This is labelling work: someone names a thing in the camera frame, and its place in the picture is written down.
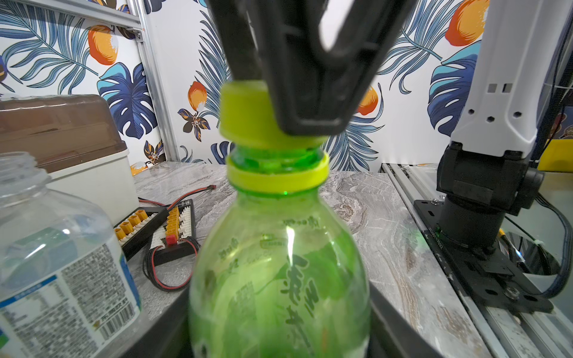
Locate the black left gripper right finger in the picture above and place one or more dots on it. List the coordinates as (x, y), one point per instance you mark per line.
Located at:
(391, 335)

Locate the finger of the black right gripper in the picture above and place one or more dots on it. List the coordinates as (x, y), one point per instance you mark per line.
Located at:
(316, 91)
(231, 20)

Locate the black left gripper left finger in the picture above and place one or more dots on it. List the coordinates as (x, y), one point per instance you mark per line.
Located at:
(166, 336)

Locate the yellow-green bottle cap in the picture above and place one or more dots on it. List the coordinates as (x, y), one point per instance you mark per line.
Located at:
(247, 118)

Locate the green plastic bottle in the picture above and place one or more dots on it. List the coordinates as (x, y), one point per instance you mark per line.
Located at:
(279, 275)

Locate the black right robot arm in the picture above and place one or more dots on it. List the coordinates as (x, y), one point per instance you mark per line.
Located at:
(492, 102)

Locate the clear plastic water bottle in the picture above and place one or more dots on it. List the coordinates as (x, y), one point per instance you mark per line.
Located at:
(66, 289)

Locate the front yellow connector board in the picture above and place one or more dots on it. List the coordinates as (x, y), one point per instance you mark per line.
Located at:
(176, 237)

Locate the brown lid storage box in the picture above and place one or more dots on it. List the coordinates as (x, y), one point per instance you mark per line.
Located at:
(75, 139)

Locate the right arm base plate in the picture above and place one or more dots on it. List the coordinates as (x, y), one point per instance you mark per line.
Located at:
(489, 277)

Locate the aluminium front rail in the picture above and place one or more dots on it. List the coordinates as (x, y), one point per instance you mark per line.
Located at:
(506, 333)

